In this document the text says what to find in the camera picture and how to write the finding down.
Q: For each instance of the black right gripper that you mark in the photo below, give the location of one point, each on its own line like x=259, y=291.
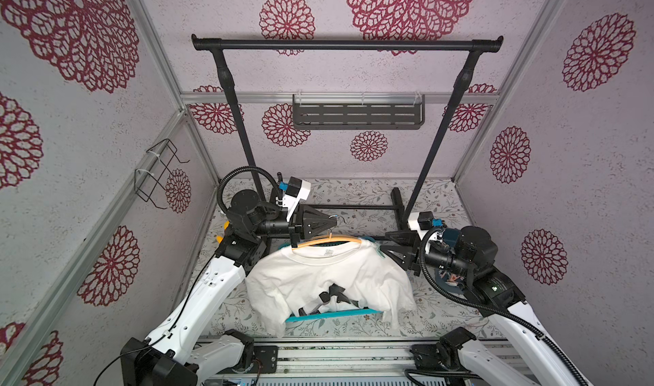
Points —
x=414, y=253

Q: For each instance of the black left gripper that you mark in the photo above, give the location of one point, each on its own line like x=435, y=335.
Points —
x=301, y=224

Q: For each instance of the wooden hanger with metal hook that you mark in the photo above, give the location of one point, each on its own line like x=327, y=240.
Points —
x=328, y=239

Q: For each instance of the mint green clothespin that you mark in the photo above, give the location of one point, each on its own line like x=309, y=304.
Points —
x=380, y=248

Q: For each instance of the white t-shirt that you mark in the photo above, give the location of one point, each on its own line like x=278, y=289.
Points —
x=321, y=279

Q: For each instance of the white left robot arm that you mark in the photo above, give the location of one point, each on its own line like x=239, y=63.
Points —
x=169, y=354

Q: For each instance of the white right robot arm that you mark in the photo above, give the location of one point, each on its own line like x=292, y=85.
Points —
x=459, y=264

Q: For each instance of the teal perforated tray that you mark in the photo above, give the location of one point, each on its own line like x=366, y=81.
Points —
x=330, y=315

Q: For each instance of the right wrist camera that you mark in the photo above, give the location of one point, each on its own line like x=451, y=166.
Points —
x=422, y=222

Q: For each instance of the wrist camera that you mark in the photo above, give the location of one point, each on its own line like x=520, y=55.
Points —
x=294, y=191
x=422, y=222

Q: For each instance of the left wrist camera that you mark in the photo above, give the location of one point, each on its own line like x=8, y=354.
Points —
x=294, y=191

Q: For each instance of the black wall shelf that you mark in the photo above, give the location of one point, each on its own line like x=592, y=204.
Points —
x=356, y=116

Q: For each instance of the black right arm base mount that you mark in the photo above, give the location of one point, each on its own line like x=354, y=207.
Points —
x=442, y=356

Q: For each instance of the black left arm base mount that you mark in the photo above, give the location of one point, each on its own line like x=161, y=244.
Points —
x=255, y=358

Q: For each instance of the black wire wall rack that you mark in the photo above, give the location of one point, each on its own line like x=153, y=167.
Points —
x=151, y=177

